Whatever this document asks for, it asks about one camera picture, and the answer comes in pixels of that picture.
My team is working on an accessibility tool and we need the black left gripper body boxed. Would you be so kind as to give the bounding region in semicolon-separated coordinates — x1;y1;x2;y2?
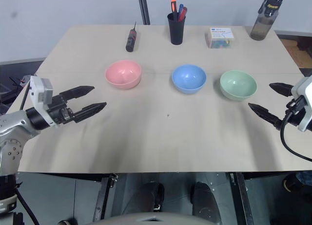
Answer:
47;92;76;125

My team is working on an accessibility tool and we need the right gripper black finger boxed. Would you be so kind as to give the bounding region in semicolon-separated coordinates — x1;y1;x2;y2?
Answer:
269;82;295;97
248;102;284;131

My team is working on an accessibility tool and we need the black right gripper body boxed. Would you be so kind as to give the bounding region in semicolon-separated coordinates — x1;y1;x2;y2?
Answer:
285;95;305;125

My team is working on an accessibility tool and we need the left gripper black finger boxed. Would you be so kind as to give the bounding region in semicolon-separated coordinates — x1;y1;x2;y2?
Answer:
72;102;107;123
59;86;96;100

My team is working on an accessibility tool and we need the green plastic bowl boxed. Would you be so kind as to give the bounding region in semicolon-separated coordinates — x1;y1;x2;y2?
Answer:
219;69;258;102

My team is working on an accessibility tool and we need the pink-red plastic bowl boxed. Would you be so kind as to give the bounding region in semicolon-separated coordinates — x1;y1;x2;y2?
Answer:
105;60;142;90

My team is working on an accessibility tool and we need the smoky grey water bottle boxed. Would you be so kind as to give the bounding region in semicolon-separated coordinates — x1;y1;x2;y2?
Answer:
250;0;287;41

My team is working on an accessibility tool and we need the black precision screwdriver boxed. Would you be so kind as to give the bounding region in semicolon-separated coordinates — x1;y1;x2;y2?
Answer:
125;20;138;53

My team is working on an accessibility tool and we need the dark shoe of bystander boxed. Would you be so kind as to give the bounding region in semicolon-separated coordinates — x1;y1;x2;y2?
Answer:
282;172;312;194

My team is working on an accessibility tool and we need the clear box of coloured pins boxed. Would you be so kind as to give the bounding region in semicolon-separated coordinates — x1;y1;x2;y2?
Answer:
207;26;235;50

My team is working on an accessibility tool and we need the blue plastic bowl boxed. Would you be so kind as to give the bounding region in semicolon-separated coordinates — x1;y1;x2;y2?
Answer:
171;64;207;94

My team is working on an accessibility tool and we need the black table leg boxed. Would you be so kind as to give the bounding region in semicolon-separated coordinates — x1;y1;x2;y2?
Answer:
93;172;119;222
228;172;255;225

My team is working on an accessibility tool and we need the dark rounded robot foot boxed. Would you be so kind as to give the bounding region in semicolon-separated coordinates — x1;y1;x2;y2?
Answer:
140;182;165;212
192;181;224;219

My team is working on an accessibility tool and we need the black metal pole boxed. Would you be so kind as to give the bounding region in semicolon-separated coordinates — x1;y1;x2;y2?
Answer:
136;0;151;26

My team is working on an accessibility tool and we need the black pen cup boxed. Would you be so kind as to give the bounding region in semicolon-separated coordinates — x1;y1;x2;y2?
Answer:
167;12;187;45

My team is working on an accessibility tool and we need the red pen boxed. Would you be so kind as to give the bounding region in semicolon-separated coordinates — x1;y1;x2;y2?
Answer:
178;6;189;22

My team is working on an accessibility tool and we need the blue pen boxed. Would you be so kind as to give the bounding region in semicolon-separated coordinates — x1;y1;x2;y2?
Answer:
177;3;185;21

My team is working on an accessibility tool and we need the grey robot torso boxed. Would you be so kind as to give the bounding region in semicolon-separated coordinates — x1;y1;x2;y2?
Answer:
92;211;220;225

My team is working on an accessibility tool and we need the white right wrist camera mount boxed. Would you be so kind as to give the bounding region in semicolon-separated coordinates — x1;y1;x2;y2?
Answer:
291;75;312;132

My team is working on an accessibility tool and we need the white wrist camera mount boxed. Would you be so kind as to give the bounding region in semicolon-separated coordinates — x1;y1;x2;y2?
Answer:
28;75;56;127
291;75;312;132

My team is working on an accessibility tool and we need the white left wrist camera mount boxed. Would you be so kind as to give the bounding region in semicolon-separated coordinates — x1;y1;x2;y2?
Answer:
28;75;56;127

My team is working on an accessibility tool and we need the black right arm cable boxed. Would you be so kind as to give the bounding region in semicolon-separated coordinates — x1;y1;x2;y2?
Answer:
279;107;312;160

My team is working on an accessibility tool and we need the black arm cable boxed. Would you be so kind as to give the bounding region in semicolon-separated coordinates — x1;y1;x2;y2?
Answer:
19;82;31;112
279;107;312;160

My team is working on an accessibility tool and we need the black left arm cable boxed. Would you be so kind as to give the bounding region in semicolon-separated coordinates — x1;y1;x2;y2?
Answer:
19;82;31;112

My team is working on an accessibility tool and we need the dark clutter with red wires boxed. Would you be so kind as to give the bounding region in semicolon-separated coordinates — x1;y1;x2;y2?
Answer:
0;73;32;106

